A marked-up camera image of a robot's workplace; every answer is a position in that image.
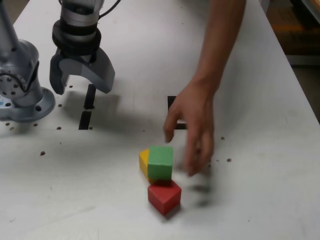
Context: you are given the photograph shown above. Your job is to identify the person's hand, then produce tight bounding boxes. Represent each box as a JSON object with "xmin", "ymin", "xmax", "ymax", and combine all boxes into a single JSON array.
[{"xmin": 162, "ymin": 81, "xmax": 216, "ymax": 177}]

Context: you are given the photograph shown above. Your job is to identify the green cube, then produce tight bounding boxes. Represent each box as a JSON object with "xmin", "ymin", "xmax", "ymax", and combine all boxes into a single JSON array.
[{"xmin": 147, "ymin": 145, "xmax": 174, "ymax": 181}]

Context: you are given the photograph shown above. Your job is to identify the yellow cube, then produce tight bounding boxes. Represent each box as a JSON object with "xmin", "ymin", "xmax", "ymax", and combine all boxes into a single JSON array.
[{"xmin": 138, "ymin": 148, "xmax": 157, "ymax": 183}]

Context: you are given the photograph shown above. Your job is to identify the black tape square outline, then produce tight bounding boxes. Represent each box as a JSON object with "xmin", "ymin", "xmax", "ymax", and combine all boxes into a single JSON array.
[{"xmin": 167, "ymin": 95, "xmax": 188, "ymax": 130}]

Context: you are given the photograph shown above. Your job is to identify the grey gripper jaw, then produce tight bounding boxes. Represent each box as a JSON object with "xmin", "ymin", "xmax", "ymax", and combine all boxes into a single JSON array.
[
  {"xmin": 49, "ymin": 49, "xmax": 71, "ymax": 96},
  {"xmin": 58, "ymin": 48, "xmax": 116, "ymax": 94}
]

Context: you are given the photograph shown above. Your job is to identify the red cube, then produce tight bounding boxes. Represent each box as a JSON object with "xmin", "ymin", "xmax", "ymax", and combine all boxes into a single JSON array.
[{"xmin": 147, "ymin": 179, "xmax": 182, "ymax": 216}]

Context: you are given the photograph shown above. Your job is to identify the black tape strip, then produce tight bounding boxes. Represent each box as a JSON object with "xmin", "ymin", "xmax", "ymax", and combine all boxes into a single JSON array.
[{"xmin": 78, "ymin": 84, "xmax": 97, "ymax": 131}]

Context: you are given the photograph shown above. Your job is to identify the dark brown wooden shelf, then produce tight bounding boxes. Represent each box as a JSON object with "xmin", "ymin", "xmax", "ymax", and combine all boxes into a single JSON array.
[{"xmin": 258, "ymin": 0, "xmax": 320, "ymax": 66}]

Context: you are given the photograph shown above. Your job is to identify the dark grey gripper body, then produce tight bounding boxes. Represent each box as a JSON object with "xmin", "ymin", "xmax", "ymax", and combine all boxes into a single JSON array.
[{"xmin": 55, "ymin": 47, "xmax": 99, "ymax": 64}]

